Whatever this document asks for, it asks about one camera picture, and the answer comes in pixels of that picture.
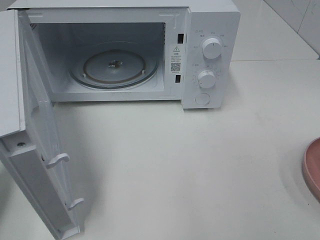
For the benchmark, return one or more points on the white timer knob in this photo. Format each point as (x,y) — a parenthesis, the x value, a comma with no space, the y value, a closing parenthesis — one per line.
(207,79)

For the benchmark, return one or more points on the white microwave door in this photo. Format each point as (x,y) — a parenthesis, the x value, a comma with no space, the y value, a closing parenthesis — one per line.
(30,147)

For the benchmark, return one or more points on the pink plate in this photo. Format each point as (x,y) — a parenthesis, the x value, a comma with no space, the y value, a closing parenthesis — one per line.
(311,167)

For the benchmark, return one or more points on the round door release button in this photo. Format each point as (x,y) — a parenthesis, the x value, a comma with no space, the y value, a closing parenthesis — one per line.
(202,99)

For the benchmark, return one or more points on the glass turntable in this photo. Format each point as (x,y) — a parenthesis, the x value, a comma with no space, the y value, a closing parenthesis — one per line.
(115,65)

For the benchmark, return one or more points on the white microwave oven body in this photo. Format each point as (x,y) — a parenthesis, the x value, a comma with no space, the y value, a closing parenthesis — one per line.
(179,26)

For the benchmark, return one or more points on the white power knob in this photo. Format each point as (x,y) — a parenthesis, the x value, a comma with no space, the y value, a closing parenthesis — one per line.
(212,47)

